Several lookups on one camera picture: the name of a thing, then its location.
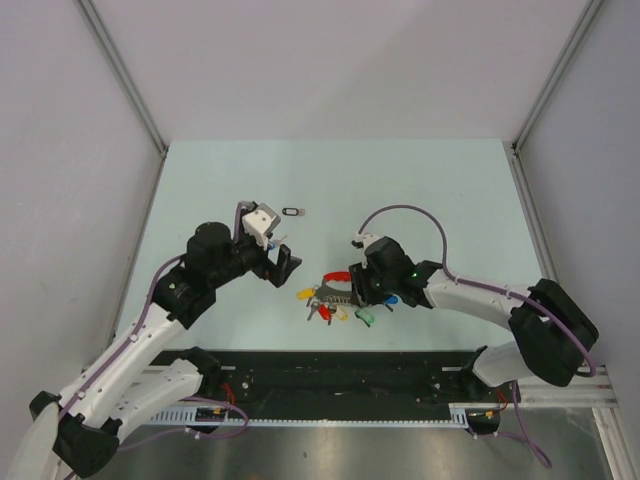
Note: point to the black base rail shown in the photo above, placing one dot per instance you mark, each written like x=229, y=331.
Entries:
x=348, y=386

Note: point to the black key tag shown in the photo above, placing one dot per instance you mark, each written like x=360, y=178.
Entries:
x=293, y=212

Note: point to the yellow key tag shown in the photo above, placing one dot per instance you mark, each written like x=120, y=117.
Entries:
x=306, y=294

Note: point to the green key tag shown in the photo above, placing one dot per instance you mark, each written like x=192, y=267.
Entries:
x=366, y=317

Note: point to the silver key with red tag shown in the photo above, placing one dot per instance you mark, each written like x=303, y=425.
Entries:
x=314, y=306

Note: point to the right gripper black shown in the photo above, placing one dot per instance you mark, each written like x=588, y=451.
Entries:
x=362, y=294

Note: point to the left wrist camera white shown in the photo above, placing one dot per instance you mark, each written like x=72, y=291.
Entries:
x=260, y=223

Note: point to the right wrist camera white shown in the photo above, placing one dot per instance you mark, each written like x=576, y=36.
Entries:
x=362, y=241

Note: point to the blue tag key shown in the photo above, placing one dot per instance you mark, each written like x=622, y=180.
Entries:
x=390, y=302
x=277, y=243

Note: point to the metal keyring holder red handle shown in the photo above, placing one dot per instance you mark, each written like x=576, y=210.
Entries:
x=335, y=288

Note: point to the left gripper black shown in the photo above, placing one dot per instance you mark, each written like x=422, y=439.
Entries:
x=274, y=272

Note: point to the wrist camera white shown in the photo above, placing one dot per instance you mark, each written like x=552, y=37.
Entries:
x=362, y=241
x=260, y=223

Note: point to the red key tag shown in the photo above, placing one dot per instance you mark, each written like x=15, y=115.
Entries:
x=325, y=313

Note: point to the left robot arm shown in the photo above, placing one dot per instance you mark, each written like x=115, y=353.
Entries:
x=93, y=415

